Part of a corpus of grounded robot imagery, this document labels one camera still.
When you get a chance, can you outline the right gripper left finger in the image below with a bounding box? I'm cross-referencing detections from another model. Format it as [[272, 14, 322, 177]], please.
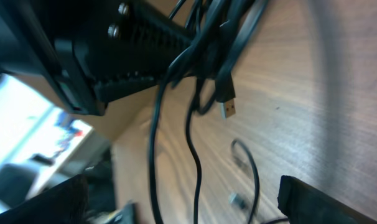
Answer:
[[73, 1, 204, 103]]

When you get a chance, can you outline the thin black USB cable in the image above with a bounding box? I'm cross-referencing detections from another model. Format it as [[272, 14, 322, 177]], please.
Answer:
[[147, 0, 261, 224]]

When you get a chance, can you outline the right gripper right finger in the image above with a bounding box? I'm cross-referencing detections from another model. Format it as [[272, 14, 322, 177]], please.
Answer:
[[277, 175, 377, 224]]

